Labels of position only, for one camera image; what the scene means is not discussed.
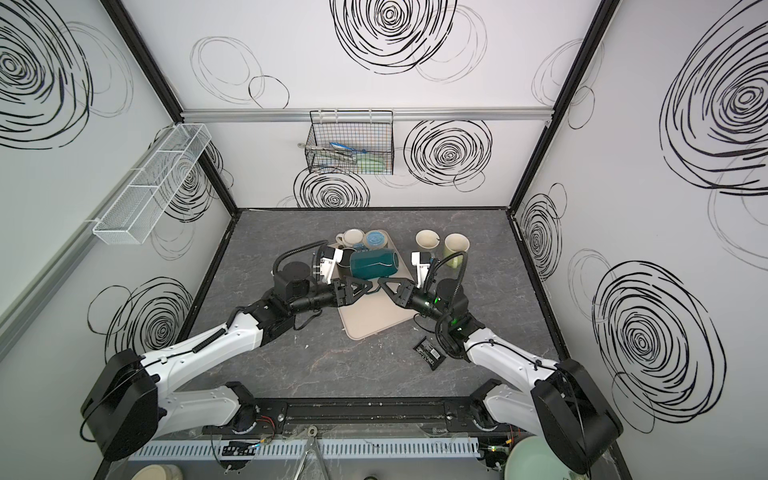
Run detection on dark green mug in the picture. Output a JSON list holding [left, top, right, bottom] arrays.
[[349, 249, 400, 280]]

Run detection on grey mug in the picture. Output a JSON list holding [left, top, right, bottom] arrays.
[[415, 229, 441, 254]]

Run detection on light green mug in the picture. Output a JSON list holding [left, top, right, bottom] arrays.
[[443, 233, 470, 269]]

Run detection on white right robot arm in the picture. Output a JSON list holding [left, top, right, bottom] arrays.
[[377, 261, 624, 474]]

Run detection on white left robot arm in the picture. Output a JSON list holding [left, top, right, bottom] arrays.
[[81, 240, 373, 462]]

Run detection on blue butterfly mug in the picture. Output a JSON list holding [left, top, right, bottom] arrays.
[[363, 230, 389, 250]]

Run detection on cream white mug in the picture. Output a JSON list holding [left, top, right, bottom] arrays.
[[335, 228, 367, 251]]

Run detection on beige plastic tray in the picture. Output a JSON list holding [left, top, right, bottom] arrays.
[[323, 230, 421, 342]]

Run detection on black snack packet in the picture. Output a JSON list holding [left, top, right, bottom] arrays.
[[413, 337, 446, 371]]

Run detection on light green plate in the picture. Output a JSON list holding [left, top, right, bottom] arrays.
[[503, 436, 581, 480]]

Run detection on beige round object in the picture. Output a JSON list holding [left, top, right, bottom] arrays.
[[131, 464, 183, 480]]

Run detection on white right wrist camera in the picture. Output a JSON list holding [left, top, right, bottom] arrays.
[[411, 251, 433, 288]]

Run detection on utensils in wire basket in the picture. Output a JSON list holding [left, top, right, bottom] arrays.
[[297, 142, 386, 173]]

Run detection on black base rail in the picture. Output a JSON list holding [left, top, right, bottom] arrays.
[[197, 393, 607, 436]]

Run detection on black wire basket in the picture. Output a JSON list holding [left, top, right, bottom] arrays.
[[304, 109, 395, 175]]

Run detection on white slotted cable duct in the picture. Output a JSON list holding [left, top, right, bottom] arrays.
[[129, 437, 480, 462]]

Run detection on white wire shelf basket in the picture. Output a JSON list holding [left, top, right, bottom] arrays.
[[92, 123, 212, 245]]

